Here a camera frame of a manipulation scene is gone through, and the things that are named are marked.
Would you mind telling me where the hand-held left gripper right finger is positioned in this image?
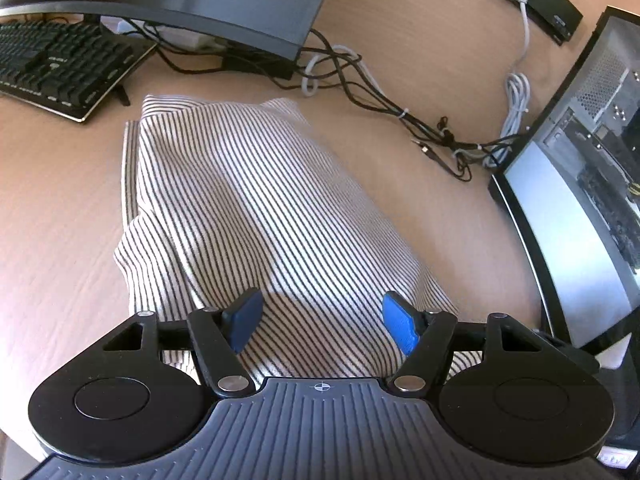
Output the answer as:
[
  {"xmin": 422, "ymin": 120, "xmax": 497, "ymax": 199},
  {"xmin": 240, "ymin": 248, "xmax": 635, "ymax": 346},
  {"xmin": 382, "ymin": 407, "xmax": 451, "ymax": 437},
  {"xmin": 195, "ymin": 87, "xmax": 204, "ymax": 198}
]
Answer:
[{"xmin": 382, "ymin": 291, "xmax": 542, "ymax": 397}]

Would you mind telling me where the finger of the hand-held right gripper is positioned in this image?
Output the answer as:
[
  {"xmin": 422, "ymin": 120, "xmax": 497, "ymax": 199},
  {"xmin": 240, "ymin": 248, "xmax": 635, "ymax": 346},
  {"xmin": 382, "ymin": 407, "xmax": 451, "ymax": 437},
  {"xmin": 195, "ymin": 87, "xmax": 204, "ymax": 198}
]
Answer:
[{"xmin": 536, "ymin": 331, "xmax": 599, "ymax": 373}]

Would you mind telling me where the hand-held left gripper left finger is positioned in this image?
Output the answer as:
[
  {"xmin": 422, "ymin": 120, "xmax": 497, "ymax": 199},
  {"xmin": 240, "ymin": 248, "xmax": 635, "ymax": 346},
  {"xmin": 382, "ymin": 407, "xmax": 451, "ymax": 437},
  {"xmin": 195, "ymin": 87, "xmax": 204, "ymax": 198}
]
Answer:
[{"xmin": 101, "ymin": 287, "xmax": 265, "ymax": 396}]

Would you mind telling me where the grey striped sweater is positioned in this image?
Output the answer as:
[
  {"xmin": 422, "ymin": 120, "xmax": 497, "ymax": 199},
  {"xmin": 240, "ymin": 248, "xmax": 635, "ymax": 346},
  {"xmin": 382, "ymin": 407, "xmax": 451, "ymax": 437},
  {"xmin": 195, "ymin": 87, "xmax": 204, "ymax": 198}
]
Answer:
[{"xmin": 113, "ymin": 93, "xmax": 485, "ymax": 382}]

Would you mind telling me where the white computer case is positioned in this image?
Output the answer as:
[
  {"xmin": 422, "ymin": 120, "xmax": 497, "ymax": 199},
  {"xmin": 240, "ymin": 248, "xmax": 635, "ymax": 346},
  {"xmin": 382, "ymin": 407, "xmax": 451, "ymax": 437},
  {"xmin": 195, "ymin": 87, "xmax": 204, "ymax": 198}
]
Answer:
[{"xmin": 487, "ymin": 5, "xmax": 640, "ymax": 361}]

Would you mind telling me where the black monitor stand base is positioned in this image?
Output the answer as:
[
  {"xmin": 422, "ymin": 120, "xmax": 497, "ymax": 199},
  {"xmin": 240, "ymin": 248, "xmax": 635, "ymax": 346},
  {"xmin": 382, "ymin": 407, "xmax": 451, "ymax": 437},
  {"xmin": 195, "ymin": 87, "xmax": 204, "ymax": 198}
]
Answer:
[{"xmin": 219, "ymin": 51, "xmax": 297, "ymax": 82}]

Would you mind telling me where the white power strip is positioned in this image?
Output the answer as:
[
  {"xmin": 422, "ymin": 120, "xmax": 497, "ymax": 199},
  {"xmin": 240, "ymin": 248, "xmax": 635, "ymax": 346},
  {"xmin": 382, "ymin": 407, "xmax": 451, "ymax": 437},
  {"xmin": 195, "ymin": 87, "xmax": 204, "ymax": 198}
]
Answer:
[{"xmin": 99, "ymin": 14, "xmax": 217, "ymax": 53}]

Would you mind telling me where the black keyboard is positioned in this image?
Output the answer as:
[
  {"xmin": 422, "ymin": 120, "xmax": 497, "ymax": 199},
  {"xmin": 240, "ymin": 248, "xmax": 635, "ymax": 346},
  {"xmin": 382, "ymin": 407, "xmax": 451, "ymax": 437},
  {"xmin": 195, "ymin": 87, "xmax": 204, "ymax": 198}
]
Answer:
[{"xmin": 0, "ymin": 19, "xmax": 160, "ymax": 124}]

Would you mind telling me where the black cable bundle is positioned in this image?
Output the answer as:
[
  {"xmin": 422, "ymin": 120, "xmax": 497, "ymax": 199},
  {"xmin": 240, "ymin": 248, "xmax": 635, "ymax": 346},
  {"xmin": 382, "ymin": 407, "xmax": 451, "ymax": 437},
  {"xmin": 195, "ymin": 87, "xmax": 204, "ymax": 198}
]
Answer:
[{"xmin": 107, "ymin": 17, "xmax": 516, "ymax": 183}]

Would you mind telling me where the white plug cable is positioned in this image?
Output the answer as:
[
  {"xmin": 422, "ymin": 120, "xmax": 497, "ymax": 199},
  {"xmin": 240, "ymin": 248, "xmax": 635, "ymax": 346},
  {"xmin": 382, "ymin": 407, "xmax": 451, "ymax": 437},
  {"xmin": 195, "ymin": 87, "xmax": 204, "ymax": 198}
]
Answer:
[{"xmin": 481, "ymin": 0, "xmax": 535, "ymax": 171}]

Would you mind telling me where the thin white cable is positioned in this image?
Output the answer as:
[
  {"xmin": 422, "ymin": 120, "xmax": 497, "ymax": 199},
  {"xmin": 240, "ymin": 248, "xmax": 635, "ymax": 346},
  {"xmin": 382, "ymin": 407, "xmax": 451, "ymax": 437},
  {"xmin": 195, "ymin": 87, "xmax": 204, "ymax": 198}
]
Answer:
[{"xmin": 300, "ymin": 44, "xmax": 418, "ymax": 123}]

